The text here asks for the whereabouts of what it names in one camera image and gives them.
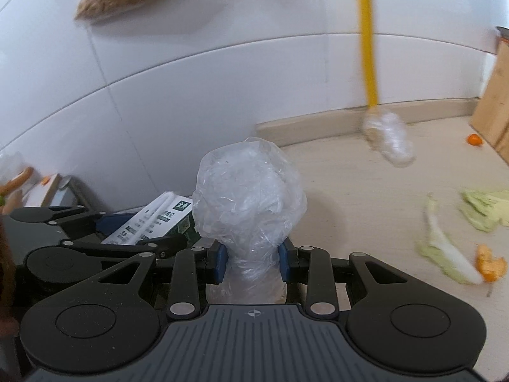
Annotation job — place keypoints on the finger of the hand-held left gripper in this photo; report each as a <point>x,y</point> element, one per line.
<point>151,246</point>
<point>59,215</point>

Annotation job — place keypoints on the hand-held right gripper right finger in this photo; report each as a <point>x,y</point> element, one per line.
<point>283,264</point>

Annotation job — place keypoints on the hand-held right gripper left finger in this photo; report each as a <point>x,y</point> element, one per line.
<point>221,262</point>

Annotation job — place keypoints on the green white carton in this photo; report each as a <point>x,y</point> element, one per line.
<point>159,215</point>

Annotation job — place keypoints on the clear plastic bag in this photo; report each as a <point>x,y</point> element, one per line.
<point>246,195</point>

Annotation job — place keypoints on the large orange peel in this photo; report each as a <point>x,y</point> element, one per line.
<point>491,264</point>

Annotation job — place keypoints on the small orange peel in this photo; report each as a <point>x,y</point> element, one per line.
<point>474,139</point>

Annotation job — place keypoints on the metal cabinet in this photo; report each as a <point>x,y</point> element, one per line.
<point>59,191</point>

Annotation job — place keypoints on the napa cabbage leaf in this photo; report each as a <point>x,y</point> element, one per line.
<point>485,209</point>
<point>445,246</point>

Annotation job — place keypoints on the crumpled clear plastic wrap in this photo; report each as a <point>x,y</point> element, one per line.
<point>391,139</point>

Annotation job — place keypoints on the yellow pipe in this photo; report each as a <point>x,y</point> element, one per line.
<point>368,39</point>

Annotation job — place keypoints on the wooden knife block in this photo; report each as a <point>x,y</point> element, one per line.
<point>495,99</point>

